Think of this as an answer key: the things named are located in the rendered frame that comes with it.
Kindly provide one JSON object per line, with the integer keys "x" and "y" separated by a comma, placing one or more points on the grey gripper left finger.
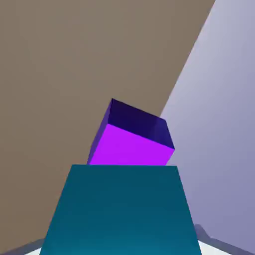
{"x": 29, "y": 249}

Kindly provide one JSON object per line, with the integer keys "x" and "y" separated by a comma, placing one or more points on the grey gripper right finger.
{"x": 211, "y": 246}

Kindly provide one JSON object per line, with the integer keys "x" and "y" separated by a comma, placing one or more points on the small teal cube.
{"x": 121, "y": 209}

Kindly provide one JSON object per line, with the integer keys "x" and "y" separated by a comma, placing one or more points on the small purple cube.
{"x": 131, "y": 147}

